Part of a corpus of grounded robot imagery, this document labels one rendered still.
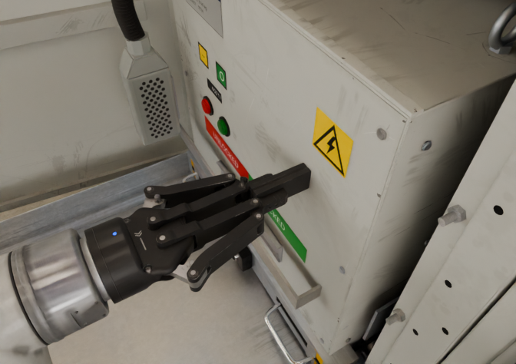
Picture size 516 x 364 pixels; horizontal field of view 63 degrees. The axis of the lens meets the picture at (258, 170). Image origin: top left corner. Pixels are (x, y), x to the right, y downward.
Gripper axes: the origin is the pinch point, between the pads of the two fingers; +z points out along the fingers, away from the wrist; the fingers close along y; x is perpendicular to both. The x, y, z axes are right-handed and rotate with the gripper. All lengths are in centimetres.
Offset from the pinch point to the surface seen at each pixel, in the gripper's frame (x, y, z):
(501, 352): -1.5, 24.1, 7.3
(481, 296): 2.3, 20.3, 7.1
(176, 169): -35, -41, -1
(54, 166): -32, -53, -24
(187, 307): -38.3, -11.0, -11.3
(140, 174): -33, -41, -9
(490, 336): -0.9, 22.7, 7.1
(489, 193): 11.8, 16.5, 7.1
